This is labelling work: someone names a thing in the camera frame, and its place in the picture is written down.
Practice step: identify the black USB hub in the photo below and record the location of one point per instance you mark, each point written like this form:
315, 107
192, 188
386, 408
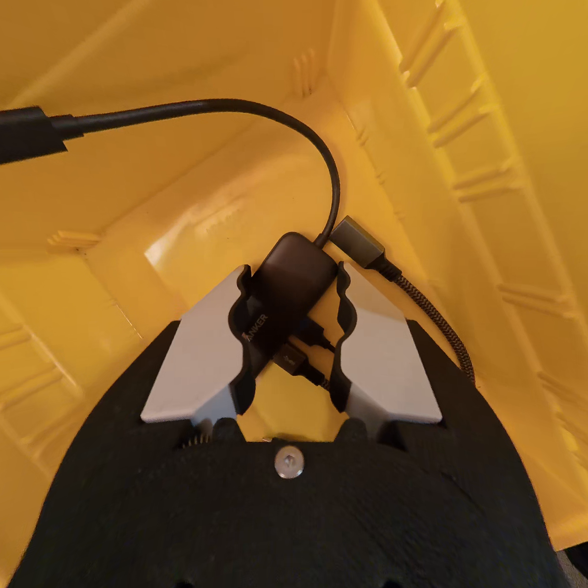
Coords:
294, 271

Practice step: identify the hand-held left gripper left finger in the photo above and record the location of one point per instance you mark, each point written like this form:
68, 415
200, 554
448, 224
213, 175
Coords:
197, 358

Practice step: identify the yellow plastic bin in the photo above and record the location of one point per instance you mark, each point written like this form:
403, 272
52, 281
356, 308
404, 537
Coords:
138, 206

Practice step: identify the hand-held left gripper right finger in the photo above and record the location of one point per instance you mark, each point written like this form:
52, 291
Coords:
390, 363

